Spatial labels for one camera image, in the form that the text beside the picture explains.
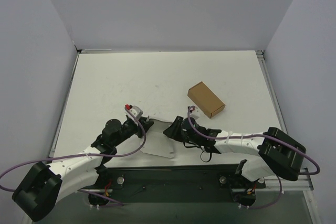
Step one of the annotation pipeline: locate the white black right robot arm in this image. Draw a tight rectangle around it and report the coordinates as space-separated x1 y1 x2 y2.
163 116 306 182

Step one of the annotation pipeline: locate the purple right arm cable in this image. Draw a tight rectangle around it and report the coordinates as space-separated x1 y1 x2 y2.
186 106 321 210

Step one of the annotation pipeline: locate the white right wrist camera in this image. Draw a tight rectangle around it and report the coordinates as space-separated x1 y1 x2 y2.
187 105 200 120

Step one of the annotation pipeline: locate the aluminium table frame rail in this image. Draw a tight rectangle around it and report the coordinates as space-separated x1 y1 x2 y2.
256 50 314 191

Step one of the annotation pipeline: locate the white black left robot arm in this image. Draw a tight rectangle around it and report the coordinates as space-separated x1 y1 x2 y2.
12 117 154 221

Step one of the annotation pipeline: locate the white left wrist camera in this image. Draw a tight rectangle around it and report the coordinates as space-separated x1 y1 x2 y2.
124 104 143 125

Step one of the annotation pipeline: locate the brown folded cardboard box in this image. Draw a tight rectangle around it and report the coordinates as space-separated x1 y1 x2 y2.
187 82 226 119

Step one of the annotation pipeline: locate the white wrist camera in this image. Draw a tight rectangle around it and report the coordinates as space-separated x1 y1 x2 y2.
124 104 143 125
187 105 200 120

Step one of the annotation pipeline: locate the white paper box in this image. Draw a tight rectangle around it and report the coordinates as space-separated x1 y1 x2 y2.
140 116 175 159

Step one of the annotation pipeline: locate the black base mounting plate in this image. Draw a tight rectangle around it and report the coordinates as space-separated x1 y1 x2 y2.
85 164 266 204

